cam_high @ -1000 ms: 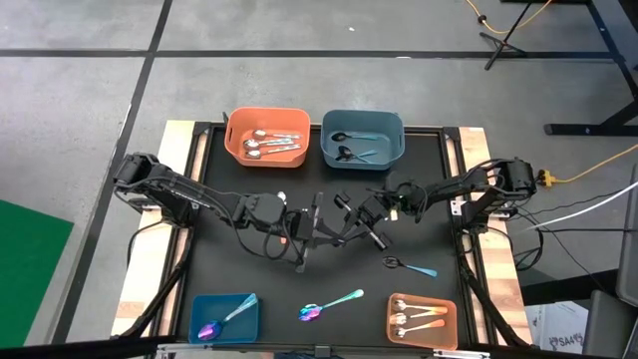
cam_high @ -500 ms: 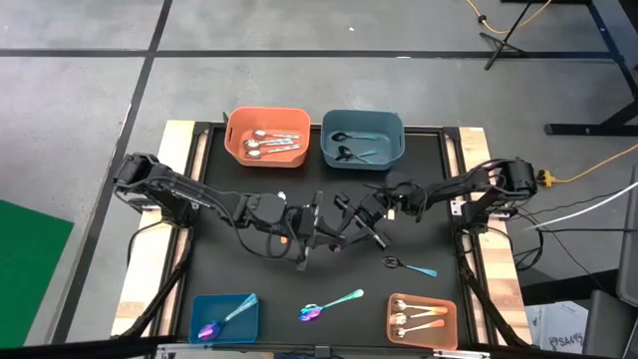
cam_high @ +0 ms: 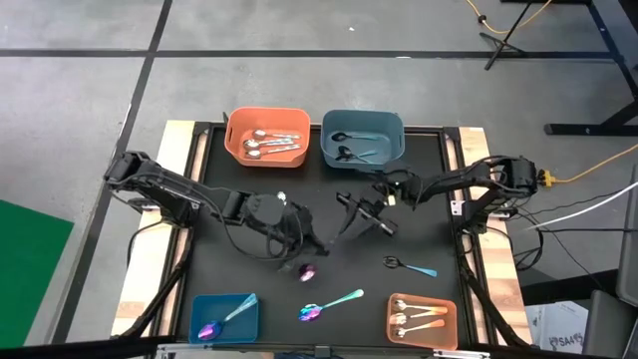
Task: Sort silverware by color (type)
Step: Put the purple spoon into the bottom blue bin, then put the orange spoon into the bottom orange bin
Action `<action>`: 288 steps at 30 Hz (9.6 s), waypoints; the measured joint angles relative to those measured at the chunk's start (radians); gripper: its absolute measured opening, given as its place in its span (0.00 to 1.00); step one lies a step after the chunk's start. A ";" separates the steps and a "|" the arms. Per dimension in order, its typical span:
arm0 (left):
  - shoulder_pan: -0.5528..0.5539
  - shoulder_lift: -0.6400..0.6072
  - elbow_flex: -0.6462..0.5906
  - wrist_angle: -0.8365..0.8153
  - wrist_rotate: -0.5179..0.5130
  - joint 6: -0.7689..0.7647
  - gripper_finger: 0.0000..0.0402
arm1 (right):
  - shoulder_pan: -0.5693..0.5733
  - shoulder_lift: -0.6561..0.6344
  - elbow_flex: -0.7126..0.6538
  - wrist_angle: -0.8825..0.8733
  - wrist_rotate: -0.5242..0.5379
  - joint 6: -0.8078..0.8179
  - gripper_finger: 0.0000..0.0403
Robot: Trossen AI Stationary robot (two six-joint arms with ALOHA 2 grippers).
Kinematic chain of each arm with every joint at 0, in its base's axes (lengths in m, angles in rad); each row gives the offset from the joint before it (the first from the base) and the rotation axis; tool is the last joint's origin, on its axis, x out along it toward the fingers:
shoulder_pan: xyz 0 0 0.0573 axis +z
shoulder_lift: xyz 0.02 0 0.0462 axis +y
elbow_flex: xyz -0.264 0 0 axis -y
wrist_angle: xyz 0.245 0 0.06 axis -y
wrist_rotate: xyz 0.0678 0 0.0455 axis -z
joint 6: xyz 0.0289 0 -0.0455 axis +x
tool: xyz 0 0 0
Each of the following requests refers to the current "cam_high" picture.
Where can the black metal table frame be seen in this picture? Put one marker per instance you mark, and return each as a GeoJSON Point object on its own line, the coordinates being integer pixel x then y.
{"type": "Point", "coordinates": [451, 133]}

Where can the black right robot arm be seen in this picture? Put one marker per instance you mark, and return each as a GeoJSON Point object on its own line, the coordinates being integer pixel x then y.
{"type": "Point", "coordinates": [458, 179]}

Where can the iridescent rainbow spoon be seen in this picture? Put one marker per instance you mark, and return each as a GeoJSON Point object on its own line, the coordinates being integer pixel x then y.
{"type": "Point", "coordinates": [210, 330]}
{"type": "Point", "coordinates": [306, 273]}
{"type": "Point", "coordinates": [310, 313]}

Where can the black rig crossbar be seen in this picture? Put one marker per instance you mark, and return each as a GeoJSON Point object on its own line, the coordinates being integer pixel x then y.
{"type": "Point", "coordinates": [75, 349]}

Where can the green floor mat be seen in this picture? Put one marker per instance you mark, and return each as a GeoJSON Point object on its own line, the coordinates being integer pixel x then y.
{"type": "Point", "coordinates": [30, 269]}

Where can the large orange plastic bin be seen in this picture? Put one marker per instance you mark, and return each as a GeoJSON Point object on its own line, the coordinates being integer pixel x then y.
{"type": "Point", "coordinates": [279, 119]}

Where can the large blue-grey plastic bin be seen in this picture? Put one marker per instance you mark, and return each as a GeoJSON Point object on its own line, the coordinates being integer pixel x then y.
{"type": "Point", "coordinates": [389, 124]}

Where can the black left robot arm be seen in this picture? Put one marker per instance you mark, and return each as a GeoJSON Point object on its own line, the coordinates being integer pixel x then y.
{"type": "Point", "coordinates": [169, 182]}

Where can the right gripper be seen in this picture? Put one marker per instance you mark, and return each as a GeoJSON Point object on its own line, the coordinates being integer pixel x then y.
{"type": "Point", "coordinates": [394, 192]}

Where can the black desk frame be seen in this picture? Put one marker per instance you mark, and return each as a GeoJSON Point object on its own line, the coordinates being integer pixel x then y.
{"type": "Point", "coordinates": [573, 129]}

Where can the black desk foot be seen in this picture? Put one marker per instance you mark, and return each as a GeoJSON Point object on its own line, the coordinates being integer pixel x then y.
{"type": "Point", "coordinates": [563, 289]}

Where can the white printed cardboard box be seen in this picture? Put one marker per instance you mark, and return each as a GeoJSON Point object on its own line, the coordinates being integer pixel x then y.
{"type": "Point", "coordinates": [558, 329]}

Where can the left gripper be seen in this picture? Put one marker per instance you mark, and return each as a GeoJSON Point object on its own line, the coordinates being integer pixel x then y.
{"type": "Point", "coordinates": [279, 219]}

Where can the silver aluminium rail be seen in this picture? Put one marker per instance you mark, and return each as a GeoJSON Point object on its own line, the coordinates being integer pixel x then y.
{"type": "Point", "coordinates": [463, 354]}

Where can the black tripod stand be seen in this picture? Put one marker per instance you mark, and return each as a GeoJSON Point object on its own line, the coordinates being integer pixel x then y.
{"type": "Point", "coordinates": [503, 41]}

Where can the small blue tray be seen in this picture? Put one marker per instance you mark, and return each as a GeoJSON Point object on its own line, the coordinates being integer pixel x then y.
{"type": "Point", "coordinates": [244, 329]}

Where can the small orange tray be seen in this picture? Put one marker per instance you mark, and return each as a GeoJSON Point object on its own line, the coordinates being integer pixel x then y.
{"type": "Point", "coordinates": [443, 340]}

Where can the grey office chair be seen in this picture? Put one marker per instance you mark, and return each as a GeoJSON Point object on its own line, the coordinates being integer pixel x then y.
{"type": "Point", "coordinates": [610, 324]}

